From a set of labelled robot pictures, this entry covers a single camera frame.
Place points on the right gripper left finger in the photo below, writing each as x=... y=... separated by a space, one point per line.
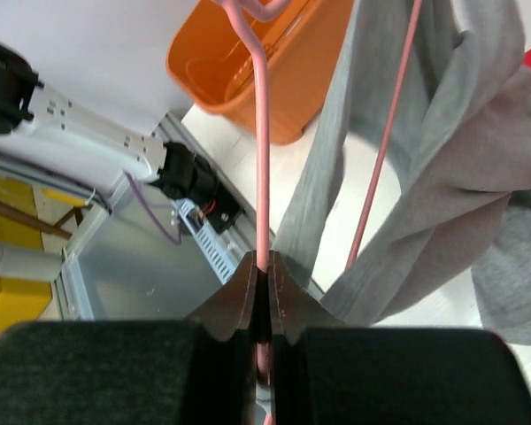
x=199 y=370

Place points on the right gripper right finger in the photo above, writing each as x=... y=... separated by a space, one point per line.
x=324 y=372

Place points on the grey tank top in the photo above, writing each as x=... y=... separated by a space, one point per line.
x=460 y=144

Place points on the pink wire hanger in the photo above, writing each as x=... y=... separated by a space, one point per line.
x=234 y=9

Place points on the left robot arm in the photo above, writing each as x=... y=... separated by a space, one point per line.
x=31 y=107

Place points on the yellow box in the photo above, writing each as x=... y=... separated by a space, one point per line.
x=35 y=225

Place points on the white slotted cable duct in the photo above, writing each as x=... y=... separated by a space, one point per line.
x=223 y=253

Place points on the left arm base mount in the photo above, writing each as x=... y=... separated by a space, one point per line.
x=218 y=204

